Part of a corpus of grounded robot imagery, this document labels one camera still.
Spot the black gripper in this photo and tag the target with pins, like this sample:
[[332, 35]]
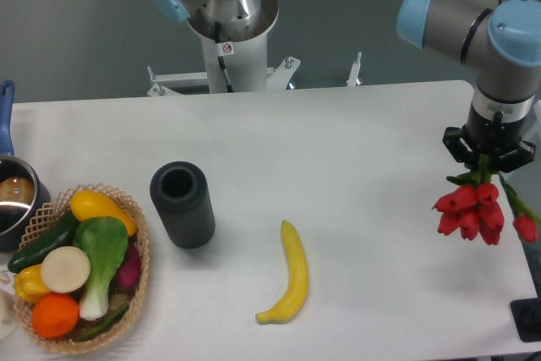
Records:
[[502, 143]]

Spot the red tulip bouquet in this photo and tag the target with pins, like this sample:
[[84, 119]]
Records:
[[473, 208]]

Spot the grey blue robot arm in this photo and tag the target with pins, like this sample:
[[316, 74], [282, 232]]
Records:
[[500, 39]]

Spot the dark grey ribbed vase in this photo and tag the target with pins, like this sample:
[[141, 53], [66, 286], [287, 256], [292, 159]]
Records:
[[180, 194]]

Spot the black device at edge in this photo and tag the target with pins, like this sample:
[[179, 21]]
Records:
[[526, 316]]

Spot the yellow banana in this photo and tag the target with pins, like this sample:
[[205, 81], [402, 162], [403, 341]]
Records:
[[293, 299]]

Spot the purple red vegetable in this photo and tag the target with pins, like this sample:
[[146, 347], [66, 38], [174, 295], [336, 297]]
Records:
[[128, 274]]

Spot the green bok choy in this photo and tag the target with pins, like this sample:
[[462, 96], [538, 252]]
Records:
[[104, 240]]

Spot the yellow squash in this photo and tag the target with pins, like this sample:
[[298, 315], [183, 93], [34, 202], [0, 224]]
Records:
[[87, 204]]

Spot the green chili pepper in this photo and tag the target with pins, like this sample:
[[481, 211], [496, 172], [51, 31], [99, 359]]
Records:
[[108, 322]]

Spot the green cucumber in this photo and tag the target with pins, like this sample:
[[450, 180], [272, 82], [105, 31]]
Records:
[[58, 235]]

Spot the cream round disc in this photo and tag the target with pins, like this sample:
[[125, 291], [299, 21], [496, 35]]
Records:
[[65, 270]]

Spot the woven wicker basket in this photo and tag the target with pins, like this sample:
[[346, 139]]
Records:
[[126, 293]]

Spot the orange fruit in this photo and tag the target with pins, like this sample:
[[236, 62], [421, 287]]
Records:
[[55, 315]]

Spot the yellow bell pepper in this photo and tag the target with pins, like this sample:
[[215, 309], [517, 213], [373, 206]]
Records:
[[29, 286]]

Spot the small garlic piece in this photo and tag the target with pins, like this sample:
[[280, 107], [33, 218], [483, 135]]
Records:
[[4, 278]]

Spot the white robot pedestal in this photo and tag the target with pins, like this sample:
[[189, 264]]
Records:
[[233, 36]]

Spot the blue handled saucepan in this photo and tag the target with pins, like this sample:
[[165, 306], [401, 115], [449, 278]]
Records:
[[22, 192]]

